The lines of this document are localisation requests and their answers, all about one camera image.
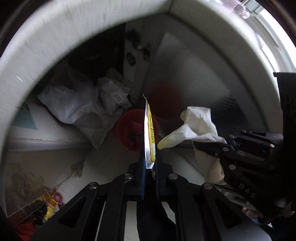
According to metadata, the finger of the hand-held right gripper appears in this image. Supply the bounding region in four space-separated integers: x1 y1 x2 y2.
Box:
192 141 273 171
228 130 284 149

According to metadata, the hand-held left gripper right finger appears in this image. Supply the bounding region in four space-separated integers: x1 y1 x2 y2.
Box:
154 149 254 241

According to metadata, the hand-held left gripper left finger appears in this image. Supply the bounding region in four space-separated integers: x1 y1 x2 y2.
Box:
30 153 147 241

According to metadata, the white tissue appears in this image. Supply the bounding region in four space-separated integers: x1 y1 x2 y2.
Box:
157 106 227 185

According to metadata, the yellow foil sachet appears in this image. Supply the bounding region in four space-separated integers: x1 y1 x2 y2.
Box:
143 94 157 169

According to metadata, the red plastic bin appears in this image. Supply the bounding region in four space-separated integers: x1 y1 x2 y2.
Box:
116 109 160 153

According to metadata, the mesh net bag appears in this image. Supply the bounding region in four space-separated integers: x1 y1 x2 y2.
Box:
70 159 85 178

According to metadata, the crumpled white plastic bag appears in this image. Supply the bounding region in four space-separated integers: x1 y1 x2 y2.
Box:
97 68 133 112

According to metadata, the yellow plastic bag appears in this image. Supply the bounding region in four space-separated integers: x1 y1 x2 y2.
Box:
35 191 59 220

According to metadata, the clear plastic bag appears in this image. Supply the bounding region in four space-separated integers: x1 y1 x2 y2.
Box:
38 77 116 151

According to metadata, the teal cardboard piece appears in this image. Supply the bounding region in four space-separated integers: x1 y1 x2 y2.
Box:
11 108 38 130

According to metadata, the window frame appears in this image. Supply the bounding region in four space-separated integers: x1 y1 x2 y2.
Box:
252 6 296 73

